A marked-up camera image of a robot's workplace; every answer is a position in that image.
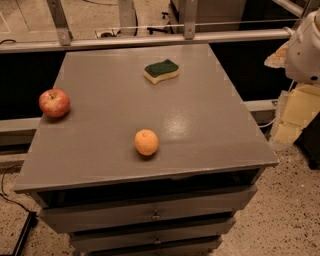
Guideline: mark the middle cabinet drawer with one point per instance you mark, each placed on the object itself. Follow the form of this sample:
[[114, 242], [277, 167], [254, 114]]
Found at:
[[151, 233]]

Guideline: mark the orange fruit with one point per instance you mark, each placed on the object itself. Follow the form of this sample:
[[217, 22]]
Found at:
[[146, 142]]

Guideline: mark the cabinet drawer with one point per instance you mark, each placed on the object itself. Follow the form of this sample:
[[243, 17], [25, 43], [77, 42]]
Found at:
[[172, 248], [151, 233], [107, 215]]

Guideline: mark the bottom cabinet drawer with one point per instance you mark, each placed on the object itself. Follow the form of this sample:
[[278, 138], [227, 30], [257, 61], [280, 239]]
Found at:
[[172, 248]]

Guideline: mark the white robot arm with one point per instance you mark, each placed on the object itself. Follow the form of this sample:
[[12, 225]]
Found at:
[[300, 57]]

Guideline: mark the green and yellow sponge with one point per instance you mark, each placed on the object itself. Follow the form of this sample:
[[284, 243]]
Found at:
[[160, 71]]

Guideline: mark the grey metal railing frame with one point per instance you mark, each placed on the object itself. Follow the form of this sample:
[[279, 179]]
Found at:
[[72, 25]]

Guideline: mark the top cabinet drawer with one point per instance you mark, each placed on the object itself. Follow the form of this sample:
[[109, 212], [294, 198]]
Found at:
[[107, 215]]

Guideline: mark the grey drawer cabinet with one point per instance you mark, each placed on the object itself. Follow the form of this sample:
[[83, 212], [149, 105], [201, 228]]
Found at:
[[156, 155]]

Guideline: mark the black flat floor object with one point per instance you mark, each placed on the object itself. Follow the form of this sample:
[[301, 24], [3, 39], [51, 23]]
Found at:
[[29, 224]]

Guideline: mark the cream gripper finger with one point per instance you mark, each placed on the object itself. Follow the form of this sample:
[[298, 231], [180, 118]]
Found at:
[[295, 111], [277, 59]]

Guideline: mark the red apple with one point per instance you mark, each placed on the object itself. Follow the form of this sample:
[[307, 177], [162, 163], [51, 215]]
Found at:
[[54, 103]]

